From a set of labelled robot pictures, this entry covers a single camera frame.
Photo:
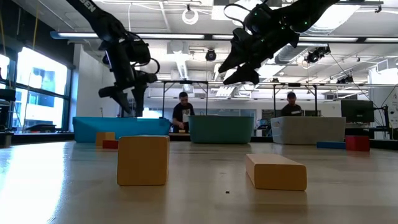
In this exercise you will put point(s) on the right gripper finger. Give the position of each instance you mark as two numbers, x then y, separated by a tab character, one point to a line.
247	76
237	60

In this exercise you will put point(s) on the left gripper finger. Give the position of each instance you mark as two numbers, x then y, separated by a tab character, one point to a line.
139	93
119	98

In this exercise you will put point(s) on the red rectangular block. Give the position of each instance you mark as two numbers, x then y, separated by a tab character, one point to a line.
110	144

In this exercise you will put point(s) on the blue rectangular block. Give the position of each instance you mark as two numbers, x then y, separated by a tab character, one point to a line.
329	145

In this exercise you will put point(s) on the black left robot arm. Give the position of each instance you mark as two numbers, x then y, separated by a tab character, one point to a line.
102	21

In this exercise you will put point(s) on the round black ceiling device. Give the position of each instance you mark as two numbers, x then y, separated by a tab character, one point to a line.
211	55

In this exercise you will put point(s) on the blue plastic bin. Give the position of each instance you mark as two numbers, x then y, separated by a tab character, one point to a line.
90	124

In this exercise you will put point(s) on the orange rectangular block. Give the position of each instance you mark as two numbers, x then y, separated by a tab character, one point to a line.
280	177
104	136

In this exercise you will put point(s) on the person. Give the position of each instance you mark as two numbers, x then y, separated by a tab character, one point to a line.
182	113
291	110

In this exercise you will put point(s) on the overhead light bar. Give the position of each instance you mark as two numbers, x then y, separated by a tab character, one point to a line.
77	35

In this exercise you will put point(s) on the teal plastic bin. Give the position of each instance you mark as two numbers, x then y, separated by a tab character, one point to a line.
220	129

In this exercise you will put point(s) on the thick orange block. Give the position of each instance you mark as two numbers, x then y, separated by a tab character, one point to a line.
143	161

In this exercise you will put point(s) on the white plastic bin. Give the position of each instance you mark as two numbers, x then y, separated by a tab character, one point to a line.
308	130

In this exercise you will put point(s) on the large window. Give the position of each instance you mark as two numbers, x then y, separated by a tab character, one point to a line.
40	71

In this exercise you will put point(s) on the black computer monitor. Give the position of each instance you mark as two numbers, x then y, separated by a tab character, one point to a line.
357	111

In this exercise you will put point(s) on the black desk equipment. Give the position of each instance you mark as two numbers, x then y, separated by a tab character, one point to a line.
6	95

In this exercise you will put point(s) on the small red block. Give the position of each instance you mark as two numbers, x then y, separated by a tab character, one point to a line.
357	143

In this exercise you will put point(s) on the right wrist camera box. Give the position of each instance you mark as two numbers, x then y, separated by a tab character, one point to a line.
259	18

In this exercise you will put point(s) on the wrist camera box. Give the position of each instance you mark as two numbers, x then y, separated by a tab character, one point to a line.
140	51
259	18

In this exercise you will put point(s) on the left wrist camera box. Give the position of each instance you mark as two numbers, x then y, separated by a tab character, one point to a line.
140	51

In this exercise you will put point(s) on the black rig frame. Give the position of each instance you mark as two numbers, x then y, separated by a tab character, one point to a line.
186	82
293	84

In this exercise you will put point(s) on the black ceiling camera cluster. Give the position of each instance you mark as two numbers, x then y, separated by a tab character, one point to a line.
317	55
345	81

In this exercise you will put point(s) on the black aluminium table frame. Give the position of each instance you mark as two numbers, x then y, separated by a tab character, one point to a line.
43	137

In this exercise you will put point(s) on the white wall poster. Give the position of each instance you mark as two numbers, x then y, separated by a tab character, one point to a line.
395	109

